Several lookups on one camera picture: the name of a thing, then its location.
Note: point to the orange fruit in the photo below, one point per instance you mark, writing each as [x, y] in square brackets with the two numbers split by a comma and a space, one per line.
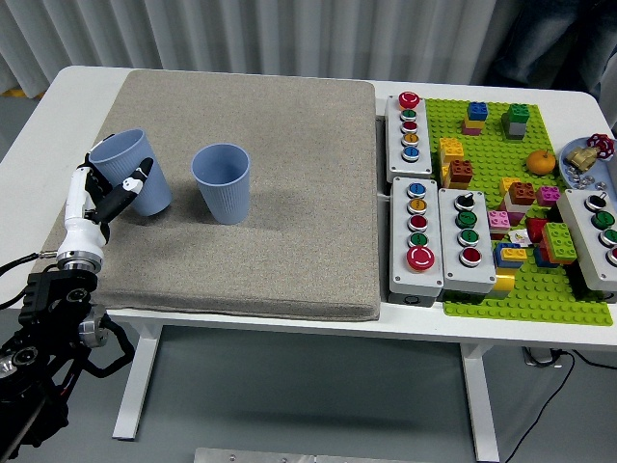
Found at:
[541, 163]

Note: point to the large green building block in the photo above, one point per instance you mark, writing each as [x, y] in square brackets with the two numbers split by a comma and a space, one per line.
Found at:
[559, 242]

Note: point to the grey building block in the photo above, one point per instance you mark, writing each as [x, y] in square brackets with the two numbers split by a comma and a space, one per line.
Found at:
[515, 129]

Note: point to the blue ribbed plastic cup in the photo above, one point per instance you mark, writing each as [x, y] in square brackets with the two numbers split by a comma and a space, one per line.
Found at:
[154, 188]
[226, 195]

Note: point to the white pleated curtain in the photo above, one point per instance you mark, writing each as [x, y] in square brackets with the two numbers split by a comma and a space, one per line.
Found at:
[289, 34]

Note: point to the person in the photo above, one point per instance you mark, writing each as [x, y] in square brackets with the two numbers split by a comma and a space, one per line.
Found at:
[554, 48]

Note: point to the grey five-button control box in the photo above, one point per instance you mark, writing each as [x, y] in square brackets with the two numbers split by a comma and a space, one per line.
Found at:
[400, 241]
[395, 144]

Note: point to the white table leg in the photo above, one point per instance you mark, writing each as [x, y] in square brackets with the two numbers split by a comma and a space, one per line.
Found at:
[477, 400]
[137, 381]

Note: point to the brown building block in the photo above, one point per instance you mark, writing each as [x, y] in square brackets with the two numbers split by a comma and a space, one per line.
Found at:
[461, 172]
[522, 193]

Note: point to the blue building block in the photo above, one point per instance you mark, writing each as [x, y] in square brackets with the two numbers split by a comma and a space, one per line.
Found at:
[506, 260]
[477, 111]

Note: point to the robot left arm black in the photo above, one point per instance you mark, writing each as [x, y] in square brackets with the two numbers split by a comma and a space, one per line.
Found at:
[53, 299]

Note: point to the grey four-button control box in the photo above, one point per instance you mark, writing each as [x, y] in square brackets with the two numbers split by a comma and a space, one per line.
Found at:
[578, 231]
[450, 241]

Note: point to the red building block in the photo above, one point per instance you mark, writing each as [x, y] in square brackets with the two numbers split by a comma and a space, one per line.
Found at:
[536, 230]

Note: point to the brass valve red handwheel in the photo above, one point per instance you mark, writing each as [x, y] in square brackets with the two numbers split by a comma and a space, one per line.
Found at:
[583, 156]

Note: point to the magenta building block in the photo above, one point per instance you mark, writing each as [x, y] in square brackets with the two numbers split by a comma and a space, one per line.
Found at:
[548, 196]

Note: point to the blue plate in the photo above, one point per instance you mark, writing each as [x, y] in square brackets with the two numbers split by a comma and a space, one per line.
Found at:
[600, 170]

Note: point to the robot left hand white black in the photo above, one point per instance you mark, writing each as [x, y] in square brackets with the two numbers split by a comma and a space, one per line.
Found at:
[82, 238]

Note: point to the green studded baseplate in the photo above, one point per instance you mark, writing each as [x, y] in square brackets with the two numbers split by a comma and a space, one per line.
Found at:
[487, 154]

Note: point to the yellow building block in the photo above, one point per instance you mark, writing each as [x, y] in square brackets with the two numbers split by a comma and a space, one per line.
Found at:
[473, 124]
[503, 281]
[450, 149]
[445, 177]
[507, 185]

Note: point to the grey-brown fabric mat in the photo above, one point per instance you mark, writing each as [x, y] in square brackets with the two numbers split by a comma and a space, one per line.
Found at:
[289, 193]

